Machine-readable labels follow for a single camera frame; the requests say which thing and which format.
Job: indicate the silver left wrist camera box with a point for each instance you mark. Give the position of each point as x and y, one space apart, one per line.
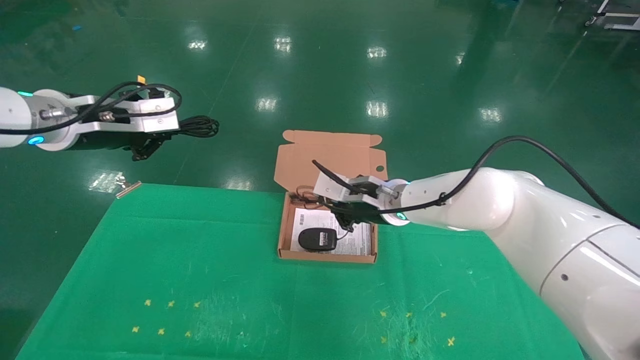
160 117

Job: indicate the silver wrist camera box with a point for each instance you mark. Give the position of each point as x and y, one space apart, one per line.
327 185
160 117

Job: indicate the silver binder clip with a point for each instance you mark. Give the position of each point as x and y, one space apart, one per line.
129 189

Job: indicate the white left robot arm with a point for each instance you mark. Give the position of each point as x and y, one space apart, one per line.
12 115

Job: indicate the brown cardboard box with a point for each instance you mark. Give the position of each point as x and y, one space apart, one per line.
330 155

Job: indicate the white metal frame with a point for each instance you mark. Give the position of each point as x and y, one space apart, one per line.
620 15

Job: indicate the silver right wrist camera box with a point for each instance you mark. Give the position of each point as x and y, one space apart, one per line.
327 185

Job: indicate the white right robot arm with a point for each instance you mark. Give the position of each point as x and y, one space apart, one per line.
500 200

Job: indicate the green cloth mat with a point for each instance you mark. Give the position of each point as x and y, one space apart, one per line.
200 280

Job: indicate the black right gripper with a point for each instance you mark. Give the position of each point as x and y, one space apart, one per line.
372 214

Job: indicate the white printed leaflet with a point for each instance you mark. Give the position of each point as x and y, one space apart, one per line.
312 219

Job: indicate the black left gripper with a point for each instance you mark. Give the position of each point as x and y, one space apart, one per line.
105 141

